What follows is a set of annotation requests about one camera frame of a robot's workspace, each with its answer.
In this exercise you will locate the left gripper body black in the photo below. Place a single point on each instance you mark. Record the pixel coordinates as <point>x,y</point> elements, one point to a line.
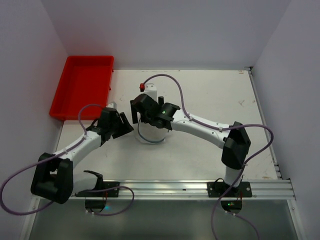
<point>119,124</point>

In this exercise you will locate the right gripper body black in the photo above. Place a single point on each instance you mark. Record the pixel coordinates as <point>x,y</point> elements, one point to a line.
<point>141,105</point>

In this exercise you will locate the white mesh laundry bag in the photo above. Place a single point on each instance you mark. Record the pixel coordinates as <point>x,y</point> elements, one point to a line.
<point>147,134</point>

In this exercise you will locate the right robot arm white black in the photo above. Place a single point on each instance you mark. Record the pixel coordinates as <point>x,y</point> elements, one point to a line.
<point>235,143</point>

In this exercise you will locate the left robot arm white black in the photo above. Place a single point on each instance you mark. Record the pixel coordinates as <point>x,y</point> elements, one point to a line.
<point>54,177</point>

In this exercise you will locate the red plastic tray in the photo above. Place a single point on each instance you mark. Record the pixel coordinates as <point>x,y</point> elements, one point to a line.
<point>84,80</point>

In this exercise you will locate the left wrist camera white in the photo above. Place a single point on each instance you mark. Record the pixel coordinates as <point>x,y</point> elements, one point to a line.
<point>112,105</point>

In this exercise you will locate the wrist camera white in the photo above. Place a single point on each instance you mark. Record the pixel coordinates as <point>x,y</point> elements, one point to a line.
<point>151,90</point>
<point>112,105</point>

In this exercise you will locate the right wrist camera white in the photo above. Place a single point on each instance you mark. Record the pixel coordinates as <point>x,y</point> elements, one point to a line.
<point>151,90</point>

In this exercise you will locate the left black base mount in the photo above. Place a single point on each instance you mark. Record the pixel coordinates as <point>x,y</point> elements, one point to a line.
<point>97,201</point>

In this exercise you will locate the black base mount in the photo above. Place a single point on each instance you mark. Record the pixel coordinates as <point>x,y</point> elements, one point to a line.
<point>216,188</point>
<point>97,201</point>

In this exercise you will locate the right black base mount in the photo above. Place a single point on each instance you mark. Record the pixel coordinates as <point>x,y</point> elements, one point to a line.
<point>216,188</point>

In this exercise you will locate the aluminium mounting rail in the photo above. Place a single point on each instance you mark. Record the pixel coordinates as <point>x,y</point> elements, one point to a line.
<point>186,189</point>

